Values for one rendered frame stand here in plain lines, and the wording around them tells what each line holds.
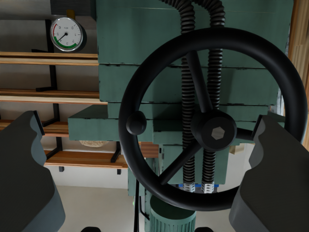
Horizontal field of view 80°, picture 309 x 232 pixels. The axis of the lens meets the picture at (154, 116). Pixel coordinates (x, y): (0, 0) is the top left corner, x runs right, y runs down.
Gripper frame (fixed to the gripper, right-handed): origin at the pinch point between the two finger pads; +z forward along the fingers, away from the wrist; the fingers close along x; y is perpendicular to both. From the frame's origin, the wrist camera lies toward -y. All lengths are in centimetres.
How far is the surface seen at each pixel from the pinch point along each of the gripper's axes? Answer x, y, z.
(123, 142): -3.9, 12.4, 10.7
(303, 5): 112, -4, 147
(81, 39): -13.5, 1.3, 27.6
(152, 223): 2, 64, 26
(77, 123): -17.7, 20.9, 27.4
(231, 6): 17.6, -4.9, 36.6
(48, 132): -141, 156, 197
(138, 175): -1.6, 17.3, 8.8
